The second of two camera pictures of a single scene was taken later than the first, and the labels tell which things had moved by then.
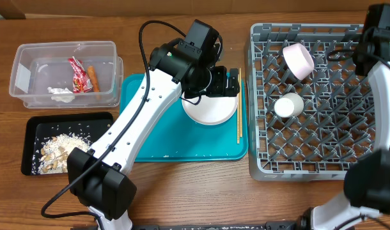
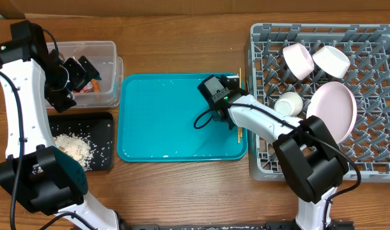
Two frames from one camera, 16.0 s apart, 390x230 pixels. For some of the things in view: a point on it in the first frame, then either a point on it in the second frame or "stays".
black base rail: x=270 y=225 stays
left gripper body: x=217 y=86 -> x=78 y=78
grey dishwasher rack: x=337 y=122 stays
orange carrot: x=93 y=78 stays
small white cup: x=289 y=105 stays
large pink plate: x=211 y=110 -> x=335 y=103
